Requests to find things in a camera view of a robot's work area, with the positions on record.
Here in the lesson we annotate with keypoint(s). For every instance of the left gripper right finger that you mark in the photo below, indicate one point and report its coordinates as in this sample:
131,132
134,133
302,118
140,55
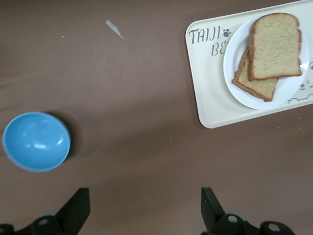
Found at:
212,218

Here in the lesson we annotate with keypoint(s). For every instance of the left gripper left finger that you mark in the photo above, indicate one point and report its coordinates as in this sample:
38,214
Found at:
73,215

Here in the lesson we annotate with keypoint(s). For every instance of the round white plate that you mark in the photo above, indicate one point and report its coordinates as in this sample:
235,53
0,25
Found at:
234,61

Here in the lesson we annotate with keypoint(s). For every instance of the brown bread slice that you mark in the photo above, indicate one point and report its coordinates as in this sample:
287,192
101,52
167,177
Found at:
275,46
259,89

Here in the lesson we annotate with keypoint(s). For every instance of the blue bowl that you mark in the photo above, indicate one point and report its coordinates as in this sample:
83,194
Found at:
36,142

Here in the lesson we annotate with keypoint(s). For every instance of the cream bear print tray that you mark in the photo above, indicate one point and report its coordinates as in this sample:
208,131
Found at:
207,80

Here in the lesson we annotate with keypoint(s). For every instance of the small grey paper scrap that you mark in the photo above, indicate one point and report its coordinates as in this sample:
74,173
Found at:
114,28

